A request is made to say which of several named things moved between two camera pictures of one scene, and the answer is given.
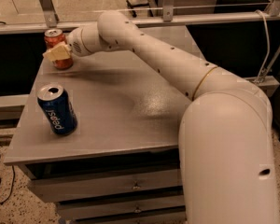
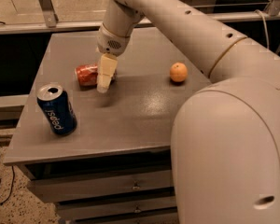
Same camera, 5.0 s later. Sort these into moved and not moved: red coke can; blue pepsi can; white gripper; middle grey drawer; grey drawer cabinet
Moved: red coke can; white gripper
Not moved: middle grey drawer; grey drawer cabinet; blue pepsi can
